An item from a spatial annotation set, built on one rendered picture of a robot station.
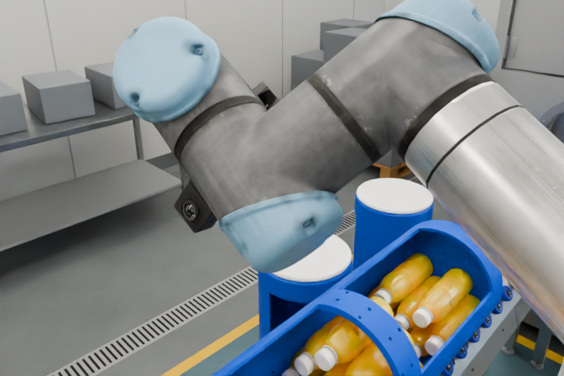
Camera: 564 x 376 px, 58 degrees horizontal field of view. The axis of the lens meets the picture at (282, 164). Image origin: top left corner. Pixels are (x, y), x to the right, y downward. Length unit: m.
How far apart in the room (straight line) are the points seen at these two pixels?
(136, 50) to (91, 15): 3.78
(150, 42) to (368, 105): 0.15
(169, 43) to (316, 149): 0.12
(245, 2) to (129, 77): 4.61
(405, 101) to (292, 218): 0.10
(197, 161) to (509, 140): 0.19
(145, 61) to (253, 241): 0.14
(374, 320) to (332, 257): 0.53
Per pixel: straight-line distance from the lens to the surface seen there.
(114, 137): 4.39
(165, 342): 2.84
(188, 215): 0.56
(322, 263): 1.50
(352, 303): 1.05
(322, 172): 0.33
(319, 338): 1.10
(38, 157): 4.18
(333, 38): 4.49
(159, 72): 0.36
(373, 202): 1.85
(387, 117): 0.33
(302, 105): 0.33
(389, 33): 0.34
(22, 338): 3.10
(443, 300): 1.25
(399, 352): 1.03
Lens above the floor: 1.88
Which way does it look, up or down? 23 degrees down
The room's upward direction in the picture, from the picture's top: straight up
